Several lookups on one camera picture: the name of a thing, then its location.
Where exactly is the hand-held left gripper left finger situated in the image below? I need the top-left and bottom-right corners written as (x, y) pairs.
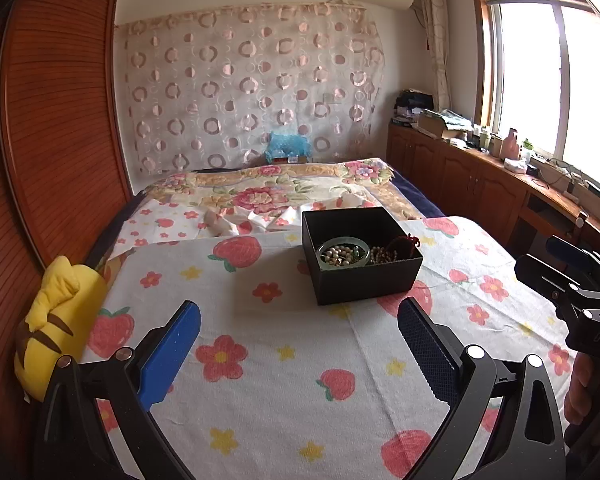
top-left (30, 300), bottom-right (202, 480)

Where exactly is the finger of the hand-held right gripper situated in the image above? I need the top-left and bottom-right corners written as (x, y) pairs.
top-left (545, 235), bottom-right (600, 287)
top-left (514, 253), bottom-right (600, 312)

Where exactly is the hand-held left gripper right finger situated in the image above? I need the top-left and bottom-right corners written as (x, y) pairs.
top-left (396, 296), bottom-right (567, 480)

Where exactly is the black jewelry box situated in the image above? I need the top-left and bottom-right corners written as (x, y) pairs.
top-left (301, 206), bottom-right (424, 307)

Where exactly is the large beaded bracelet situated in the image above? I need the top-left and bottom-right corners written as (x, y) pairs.
top-left (322, 244), bottom-right (366, 267)

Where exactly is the person's right hand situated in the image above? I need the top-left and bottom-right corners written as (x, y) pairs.
top-left (564, 354), bottom-right (600, 427)

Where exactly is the pink bottle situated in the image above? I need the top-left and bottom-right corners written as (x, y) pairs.
top-left (500, 127), bottom-right (521, 158)

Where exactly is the strawberry print towel blanket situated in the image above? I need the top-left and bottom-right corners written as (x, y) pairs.
top-left (82, 215), bottom-right (581, 480)

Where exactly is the wooden cabinet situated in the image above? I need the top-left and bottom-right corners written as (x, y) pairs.
top-left (386, 122), bottom-right (600, 261)

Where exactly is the yellow plush toy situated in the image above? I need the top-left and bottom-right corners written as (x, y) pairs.
top-left (14, 256), bottom-right (108, 403)

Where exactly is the row of small bottles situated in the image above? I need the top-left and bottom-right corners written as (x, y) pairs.
top-left (472, 124), bottom-right (503, 153)

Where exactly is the thin strawberry print sheet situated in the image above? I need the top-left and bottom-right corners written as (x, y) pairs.
top-left (115, 199), bottom-right (381, 256)

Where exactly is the green jade bangle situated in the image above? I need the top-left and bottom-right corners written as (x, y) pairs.
top-left (317, 237), bottom-right (372, 270)

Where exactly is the navy bed sheet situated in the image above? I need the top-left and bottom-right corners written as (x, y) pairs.
top-left (392, 169), bottom-right (446, 221)

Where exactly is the cardboard box with papers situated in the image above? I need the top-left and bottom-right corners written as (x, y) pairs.
top-left (417, 109), bottom-right (476, 140)

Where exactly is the wooden framed window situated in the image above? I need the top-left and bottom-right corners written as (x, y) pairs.
top-left (470, 0), bottom-right (600, 181)

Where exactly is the floral bed sheet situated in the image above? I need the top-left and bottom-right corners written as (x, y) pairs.
top-left (145, 159), bottom-right (396, 211)

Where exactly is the pile of dark clothes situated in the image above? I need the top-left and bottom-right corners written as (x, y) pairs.
top-left (391, 89), bottom-right (433, 128)

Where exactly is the blue plastic wrap bundle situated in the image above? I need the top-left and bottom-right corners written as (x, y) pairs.
top-left (265, 130), bottom-right (312, 158)

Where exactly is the beige patterned curtain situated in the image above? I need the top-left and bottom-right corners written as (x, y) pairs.
top-left (417, 0), bottom-right (453, 111)

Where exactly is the small brown bead bracelet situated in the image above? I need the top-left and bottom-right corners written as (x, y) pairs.
top-left (367, 245), bottom-right (398, 265)

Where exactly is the red bead bracelet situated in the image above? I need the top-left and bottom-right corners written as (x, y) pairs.
top-left (385, 234), bottom-right (421, 261)

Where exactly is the circle patterned wall cloth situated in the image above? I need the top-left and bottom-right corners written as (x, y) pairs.
top-left (124, 2), bottom-right (386, 176)

